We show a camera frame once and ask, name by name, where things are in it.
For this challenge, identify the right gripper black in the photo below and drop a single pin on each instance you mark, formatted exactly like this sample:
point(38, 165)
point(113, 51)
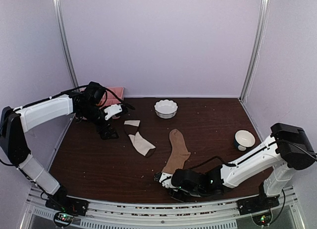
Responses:
point(181, 199)

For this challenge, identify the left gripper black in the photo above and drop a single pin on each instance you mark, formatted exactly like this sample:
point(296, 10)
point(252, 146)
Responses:
point(106, 135)

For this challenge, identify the cream sock brown trim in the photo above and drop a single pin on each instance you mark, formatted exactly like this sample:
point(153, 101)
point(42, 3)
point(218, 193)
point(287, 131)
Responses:
point(140, 144)

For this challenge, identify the tan ribbed sock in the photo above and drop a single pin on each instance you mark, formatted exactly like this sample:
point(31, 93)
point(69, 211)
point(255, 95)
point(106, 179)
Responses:
point(179, 153)

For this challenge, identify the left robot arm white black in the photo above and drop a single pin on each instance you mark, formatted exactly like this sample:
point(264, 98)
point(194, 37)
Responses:
point(17, 123)

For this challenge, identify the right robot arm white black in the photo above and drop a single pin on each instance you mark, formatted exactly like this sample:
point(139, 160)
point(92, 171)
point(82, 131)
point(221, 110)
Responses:
point(287, 149)

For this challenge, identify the pink divided organizer tray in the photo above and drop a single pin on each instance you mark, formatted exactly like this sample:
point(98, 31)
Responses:
point(114, 95)

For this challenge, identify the white fluted bowl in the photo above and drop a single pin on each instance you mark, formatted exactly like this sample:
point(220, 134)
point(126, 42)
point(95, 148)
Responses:
point(166, 109)

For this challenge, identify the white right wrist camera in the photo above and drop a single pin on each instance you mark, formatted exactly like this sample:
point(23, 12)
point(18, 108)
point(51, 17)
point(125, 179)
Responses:
point(164, 179)

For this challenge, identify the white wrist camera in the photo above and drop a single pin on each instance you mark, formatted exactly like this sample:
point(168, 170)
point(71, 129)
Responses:
point(164, 179)
point(113, 111)

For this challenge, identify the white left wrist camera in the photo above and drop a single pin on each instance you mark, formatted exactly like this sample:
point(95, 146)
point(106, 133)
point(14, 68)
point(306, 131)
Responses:
point(113, 111)

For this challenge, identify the aluminium front rail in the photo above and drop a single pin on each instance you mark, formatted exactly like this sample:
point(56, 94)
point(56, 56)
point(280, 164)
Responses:
point(220, 214)

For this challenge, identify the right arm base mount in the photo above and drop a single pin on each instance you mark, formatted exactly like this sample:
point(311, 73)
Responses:
point(259, 207)

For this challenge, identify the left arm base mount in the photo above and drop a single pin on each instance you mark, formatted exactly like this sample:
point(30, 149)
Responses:
point(67, 208)

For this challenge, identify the left aluminium frame post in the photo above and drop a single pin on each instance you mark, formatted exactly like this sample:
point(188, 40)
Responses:
point(64, 42)

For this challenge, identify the aluminium frame post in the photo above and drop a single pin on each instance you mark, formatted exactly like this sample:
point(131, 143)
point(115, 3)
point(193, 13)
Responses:
point(256, 47)
point(64, 42)

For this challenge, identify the right aluminium frame post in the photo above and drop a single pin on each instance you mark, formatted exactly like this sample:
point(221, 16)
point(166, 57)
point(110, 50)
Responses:
point(256, 47)

